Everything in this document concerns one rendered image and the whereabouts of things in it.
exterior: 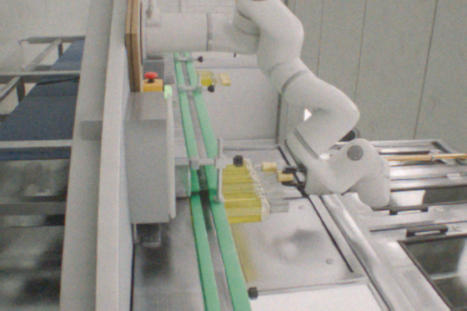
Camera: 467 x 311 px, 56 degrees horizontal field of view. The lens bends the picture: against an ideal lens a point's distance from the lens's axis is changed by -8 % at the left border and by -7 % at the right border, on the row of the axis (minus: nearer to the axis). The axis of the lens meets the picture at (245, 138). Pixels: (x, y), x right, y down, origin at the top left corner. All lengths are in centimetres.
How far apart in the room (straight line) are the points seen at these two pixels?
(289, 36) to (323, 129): 21
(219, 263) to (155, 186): 21
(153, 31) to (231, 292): 60
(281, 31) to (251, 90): 644
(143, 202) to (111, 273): 26
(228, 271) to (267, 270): 29
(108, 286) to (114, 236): 8
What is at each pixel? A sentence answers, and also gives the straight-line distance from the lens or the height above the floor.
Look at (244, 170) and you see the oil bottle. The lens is 136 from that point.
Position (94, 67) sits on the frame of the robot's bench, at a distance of 99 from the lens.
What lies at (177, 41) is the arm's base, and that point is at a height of 86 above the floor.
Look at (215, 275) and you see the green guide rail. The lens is 93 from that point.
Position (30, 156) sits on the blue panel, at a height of 48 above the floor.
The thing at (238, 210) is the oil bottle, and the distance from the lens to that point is 119.
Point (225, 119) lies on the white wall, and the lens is 752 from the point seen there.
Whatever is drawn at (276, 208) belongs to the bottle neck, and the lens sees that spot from 122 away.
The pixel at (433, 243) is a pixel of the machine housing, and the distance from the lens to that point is 153.
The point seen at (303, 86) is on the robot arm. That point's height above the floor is 112.
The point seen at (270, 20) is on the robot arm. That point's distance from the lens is 102.
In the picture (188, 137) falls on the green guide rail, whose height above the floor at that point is 89.
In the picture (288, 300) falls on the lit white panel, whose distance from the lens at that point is 113.
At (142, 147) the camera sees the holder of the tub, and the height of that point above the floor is 78.
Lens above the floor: 82
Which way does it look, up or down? 10 degrees up
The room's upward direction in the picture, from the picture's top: 88 degrees clockwise
